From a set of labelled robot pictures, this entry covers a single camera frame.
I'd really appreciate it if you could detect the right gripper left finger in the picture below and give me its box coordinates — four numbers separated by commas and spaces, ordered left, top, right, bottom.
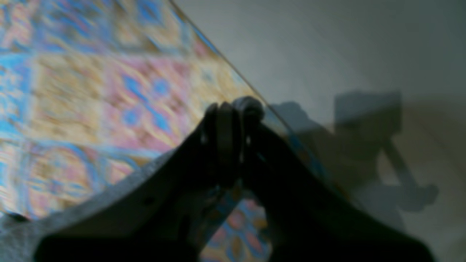
33, 102, 242, 262

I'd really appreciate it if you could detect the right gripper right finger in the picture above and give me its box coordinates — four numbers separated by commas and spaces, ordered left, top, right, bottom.
233, 96, 434, 262

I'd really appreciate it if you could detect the grey t-shirt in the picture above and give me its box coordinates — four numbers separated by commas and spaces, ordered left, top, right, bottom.
1, 148, 194, 262

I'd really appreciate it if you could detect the patterned tablecloth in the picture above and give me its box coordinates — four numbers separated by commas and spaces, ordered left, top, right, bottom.
0, 0, 350, 262

